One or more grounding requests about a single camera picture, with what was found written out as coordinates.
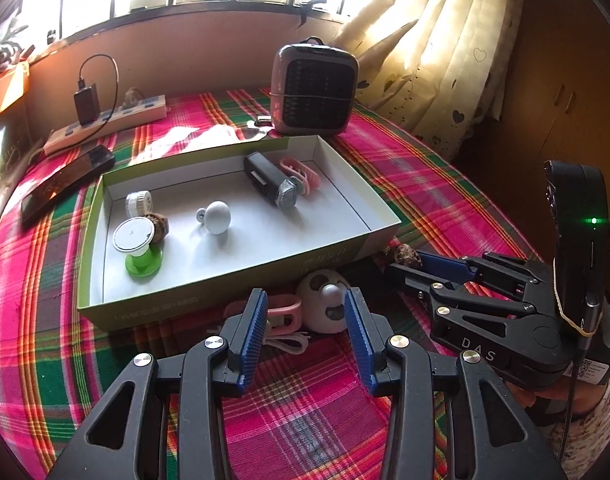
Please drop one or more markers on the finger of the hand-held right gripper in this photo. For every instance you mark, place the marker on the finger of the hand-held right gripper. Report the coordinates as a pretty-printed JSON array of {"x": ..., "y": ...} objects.
[
  {"x": 420, "y": 280},
  {"x": 450, "y": 266}
]

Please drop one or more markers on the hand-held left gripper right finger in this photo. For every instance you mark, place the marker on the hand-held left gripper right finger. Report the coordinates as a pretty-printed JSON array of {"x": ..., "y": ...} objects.
[{"x": 357, "y": 340}]

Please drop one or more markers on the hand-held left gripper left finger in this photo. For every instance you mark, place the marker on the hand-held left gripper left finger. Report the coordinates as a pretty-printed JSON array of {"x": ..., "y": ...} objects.
[{"x": 250, "y": 340}]

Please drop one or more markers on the small brown walnut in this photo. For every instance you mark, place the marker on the small brown walnut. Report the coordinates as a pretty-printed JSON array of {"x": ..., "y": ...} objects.
[{"x": 405, "y": 254}]

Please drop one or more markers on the white round panda toy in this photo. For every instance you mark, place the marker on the white round panda toy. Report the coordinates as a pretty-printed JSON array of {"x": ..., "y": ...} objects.
[{"x": 315, "y": 305}]

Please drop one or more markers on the green and white cardboard box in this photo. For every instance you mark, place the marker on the green and white cardboard box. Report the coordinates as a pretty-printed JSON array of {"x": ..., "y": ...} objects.
[{"x": 265, "y": 225}]

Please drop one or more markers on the white mushroom-shaped knob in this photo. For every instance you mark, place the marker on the white mushroom-shaped knob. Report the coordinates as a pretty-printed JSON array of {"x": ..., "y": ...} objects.
[{"x": 217, "y": 217}]

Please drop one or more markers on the large brown walnut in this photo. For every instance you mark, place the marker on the large brown walnut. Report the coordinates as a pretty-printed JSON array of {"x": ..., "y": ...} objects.
[{"x": 160, "y": 225}]

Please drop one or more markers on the white disc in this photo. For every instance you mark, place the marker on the white disc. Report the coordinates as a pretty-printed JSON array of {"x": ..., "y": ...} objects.
[{"x": 130, "y": 237}]

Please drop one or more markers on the black flashlight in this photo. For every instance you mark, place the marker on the black flashlight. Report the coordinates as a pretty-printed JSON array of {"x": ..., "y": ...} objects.
[{"x": 265, "y": 180}]

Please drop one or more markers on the person's right forearm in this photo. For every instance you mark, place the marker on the person's right forearm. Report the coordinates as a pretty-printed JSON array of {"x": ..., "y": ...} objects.
[{"x": 597, "y": 420}]

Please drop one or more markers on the pink clip with white pad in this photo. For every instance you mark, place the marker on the pink clip with white pad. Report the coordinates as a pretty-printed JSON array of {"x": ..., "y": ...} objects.
[{"x": 285, "y": 310}]

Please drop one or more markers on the plaid tablecloth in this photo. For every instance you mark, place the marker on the plaid tablecloth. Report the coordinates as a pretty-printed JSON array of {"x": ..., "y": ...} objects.
[{"x": 310, "y": 420}]

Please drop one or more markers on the pink clip with green pad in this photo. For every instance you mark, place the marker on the pink clip with green pad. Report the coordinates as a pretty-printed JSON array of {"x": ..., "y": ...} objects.
[{"x": 307, "y": 177}]

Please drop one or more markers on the small white ribbed cap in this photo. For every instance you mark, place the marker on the small white ribbed cap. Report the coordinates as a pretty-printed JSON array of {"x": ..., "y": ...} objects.
[{"x": 138, "y": 203}]

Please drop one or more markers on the wooden cabinet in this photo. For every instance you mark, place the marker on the wooden cabinet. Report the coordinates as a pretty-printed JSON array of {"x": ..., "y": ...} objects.
[{"x": 560, "y": 100}]

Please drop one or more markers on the cream heart-print curtain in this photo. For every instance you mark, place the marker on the cream heart-print curtain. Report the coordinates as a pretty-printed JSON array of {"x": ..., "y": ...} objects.
[{"x": 435, "y": 60}]

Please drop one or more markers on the pink and black heater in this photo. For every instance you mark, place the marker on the pink and black heater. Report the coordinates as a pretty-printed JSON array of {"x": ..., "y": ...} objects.
[{"x": 315, "y": 87}]

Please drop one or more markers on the black smartphone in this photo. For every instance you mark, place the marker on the black smartphone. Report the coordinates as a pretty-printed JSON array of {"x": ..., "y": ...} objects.
[{"x": 65, "y": 182}]

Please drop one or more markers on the white power strip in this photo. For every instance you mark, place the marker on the white power strip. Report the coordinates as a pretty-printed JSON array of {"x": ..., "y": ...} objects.
[{"x": 130, "y": 117}]

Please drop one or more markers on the small grey figurine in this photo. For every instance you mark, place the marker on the small grey figurine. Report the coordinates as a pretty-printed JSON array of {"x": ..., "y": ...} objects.
[{"x": 131, "y": 97}]

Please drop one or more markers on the black charger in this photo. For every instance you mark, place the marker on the black charger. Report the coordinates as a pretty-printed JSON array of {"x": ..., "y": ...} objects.
[{"x": 86, "y": 106}]

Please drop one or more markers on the orange box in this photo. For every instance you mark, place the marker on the orange box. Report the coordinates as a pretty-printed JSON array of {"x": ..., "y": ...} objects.
[{"x": 5, "y": 92}]

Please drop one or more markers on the potted plant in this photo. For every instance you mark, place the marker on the potted plant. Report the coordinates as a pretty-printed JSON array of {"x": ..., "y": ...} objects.
[{"x": 7, "y": 42}]

